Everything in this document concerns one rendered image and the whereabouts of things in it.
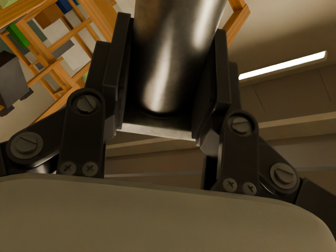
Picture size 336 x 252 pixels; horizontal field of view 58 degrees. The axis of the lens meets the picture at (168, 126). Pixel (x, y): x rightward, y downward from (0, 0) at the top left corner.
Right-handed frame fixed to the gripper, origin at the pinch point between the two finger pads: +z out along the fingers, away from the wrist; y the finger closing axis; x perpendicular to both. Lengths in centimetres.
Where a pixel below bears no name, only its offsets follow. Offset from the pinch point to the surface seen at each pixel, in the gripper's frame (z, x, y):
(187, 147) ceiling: 308, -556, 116
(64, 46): 365, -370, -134
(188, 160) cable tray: 157, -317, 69
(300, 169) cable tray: 110, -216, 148
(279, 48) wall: 481, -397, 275
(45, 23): 398, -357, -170
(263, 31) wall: 501, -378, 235
